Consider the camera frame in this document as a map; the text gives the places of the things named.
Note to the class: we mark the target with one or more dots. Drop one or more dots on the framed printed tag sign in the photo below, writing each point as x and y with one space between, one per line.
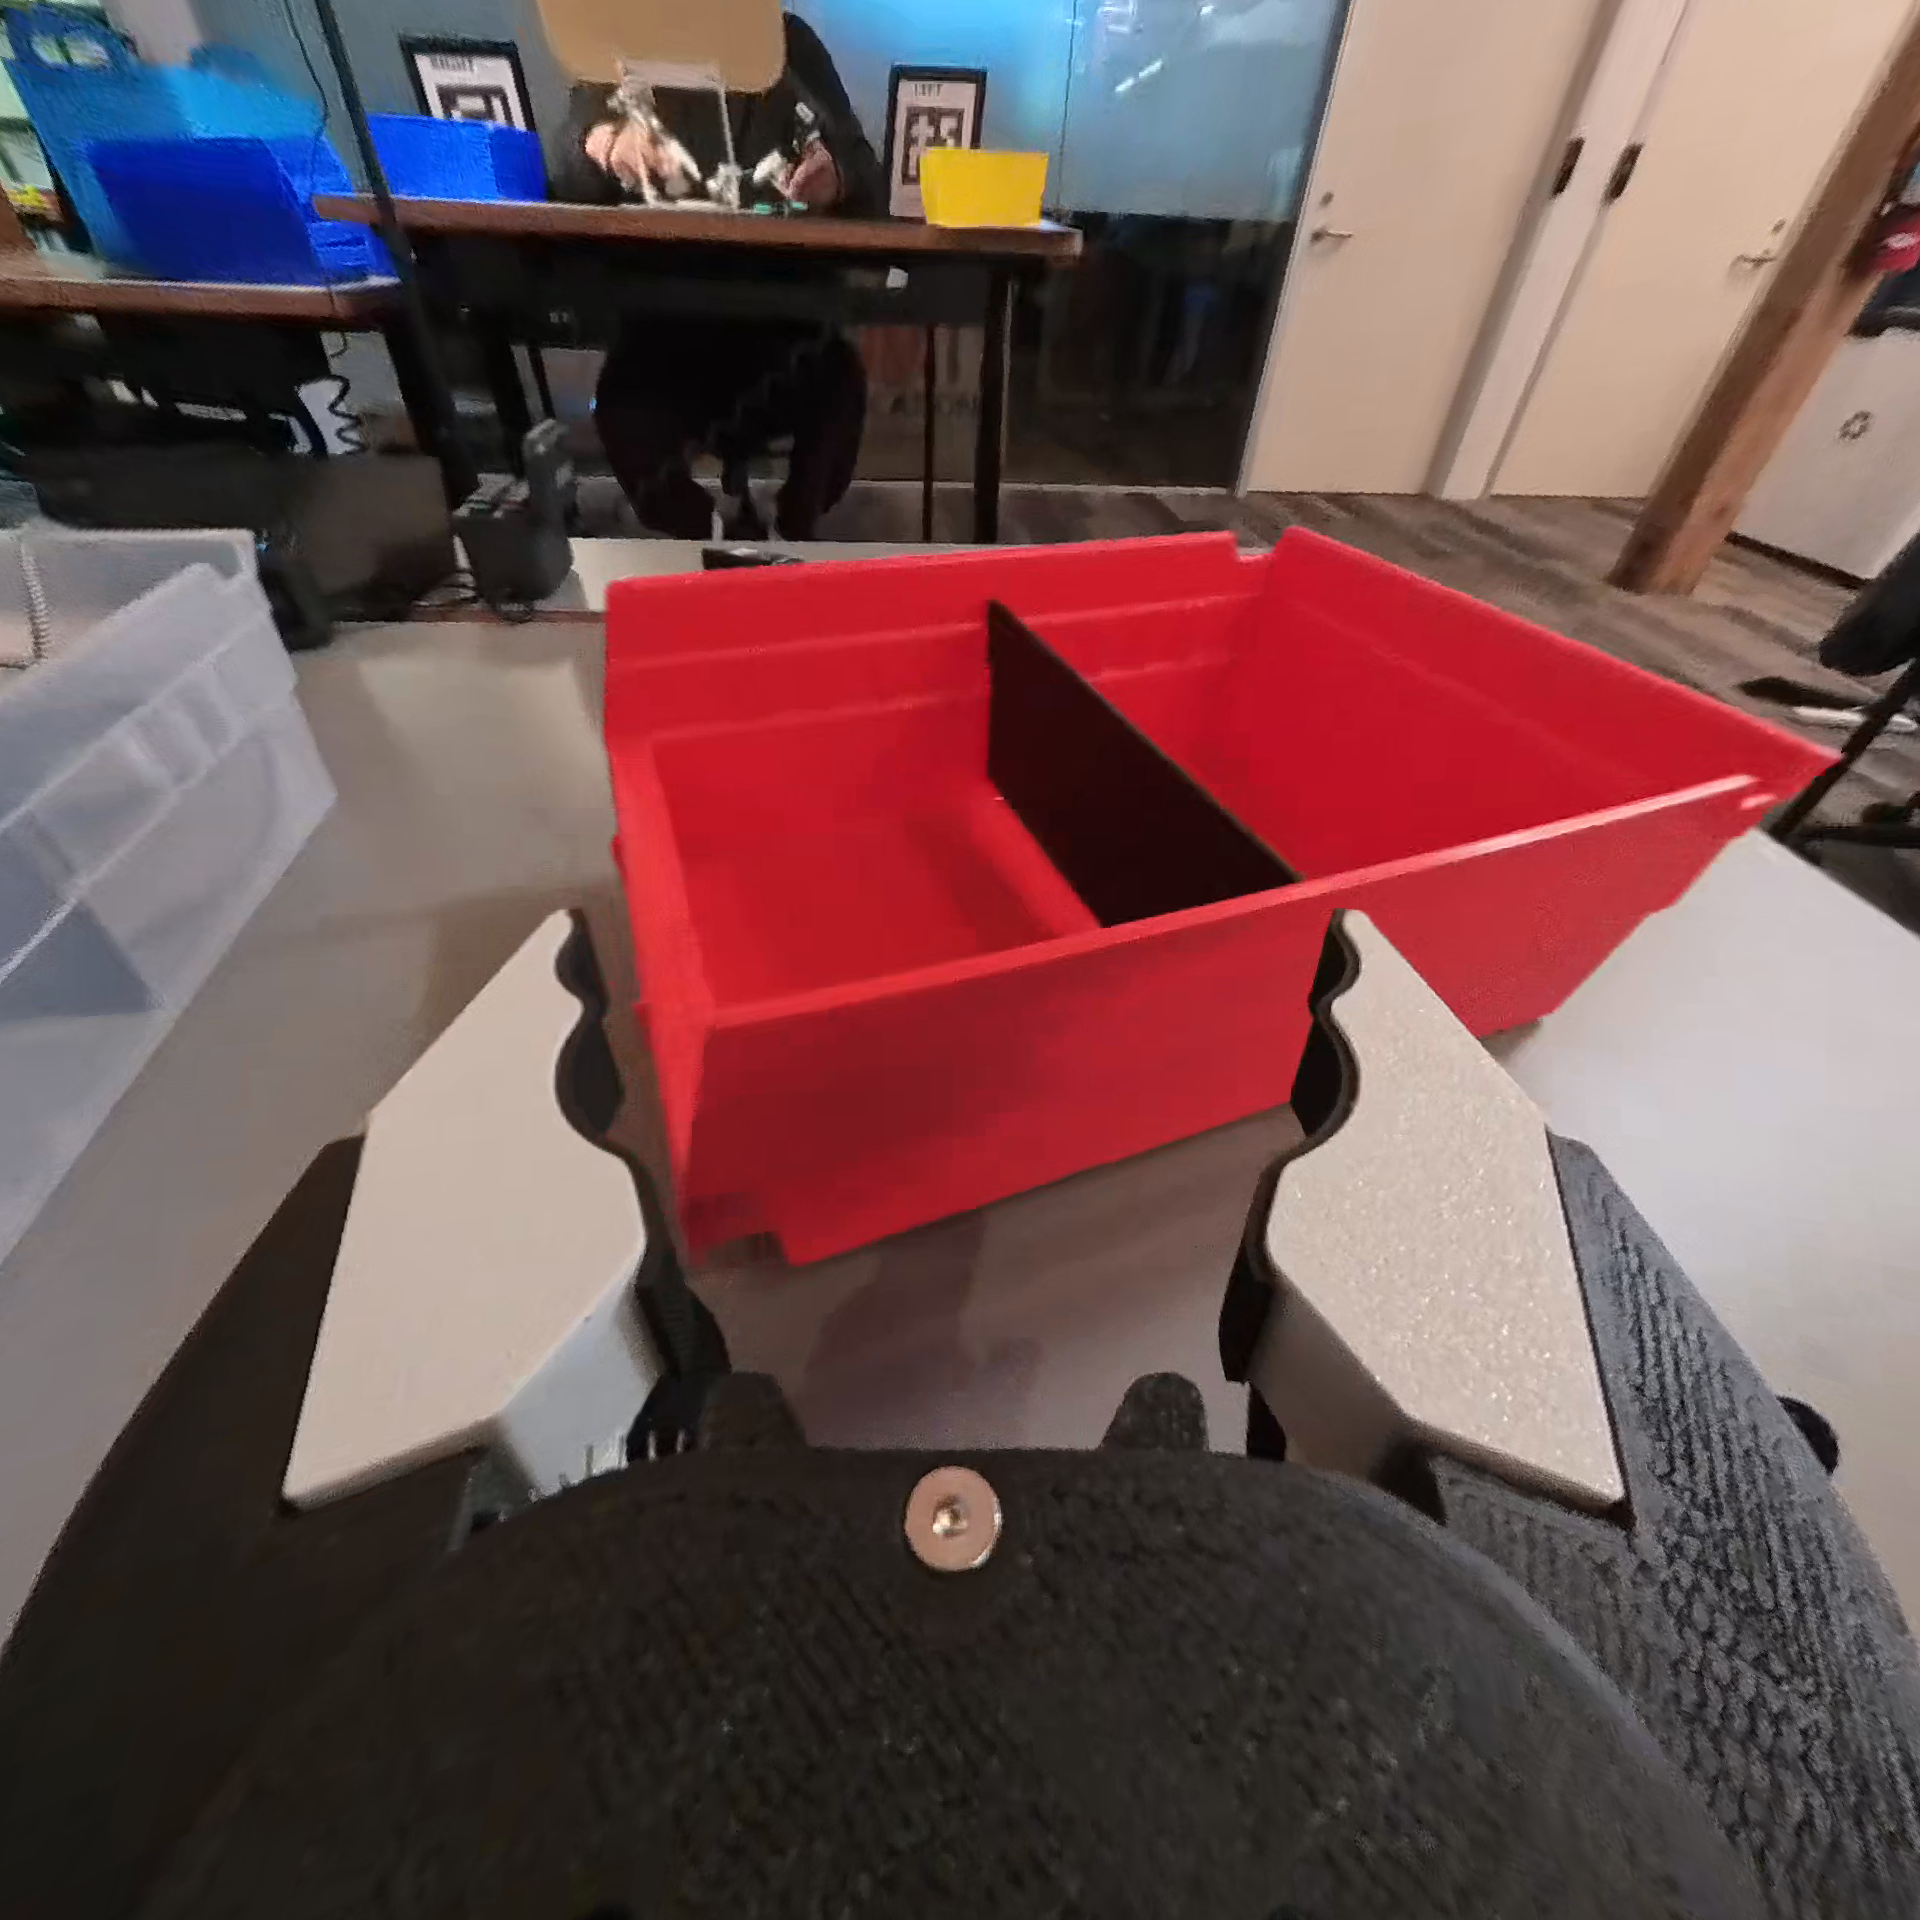
470 89
930 142

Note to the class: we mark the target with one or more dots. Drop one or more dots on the clear plastic bin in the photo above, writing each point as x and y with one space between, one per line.
149 780

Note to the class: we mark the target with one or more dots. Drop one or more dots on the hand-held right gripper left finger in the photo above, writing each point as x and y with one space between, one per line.
481 1245

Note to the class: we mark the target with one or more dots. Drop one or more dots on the wooden post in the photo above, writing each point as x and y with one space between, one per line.
1757 346

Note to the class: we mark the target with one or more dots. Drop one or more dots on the wooden desk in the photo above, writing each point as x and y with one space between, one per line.
600 223
149 293

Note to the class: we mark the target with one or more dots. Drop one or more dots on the black bin divider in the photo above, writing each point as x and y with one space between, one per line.
1109 780

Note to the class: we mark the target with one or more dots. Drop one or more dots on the yellow plastic bin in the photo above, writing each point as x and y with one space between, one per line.
983 189

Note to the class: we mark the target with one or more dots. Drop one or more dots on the black tripod stand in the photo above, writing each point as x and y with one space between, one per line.
1876 622

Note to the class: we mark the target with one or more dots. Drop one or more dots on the white recycling bin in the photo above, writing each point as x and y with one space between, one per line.
1846 450

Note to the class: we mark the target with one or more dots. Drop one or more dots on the blue plastic bin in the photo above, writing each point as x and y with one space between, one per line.
450 159
212 210

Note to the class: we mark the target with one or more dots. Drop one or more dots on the metal helping hand tool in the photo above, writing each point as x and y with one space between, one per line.
645 150

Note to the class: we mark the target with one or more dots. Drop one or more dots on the white door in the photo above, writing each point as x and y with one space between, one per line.
1382 225
1680 225

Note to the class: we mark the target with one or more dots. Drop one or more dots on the light blue crate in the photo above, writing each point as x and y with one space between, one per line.
149 89

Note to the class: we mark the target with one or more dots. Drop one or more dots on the red plastic bin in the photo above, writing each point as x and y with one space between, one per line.
975 1079

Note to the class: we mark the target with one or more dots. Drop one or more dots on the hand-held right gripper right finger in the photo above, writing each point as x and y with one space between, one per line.
1424 1245

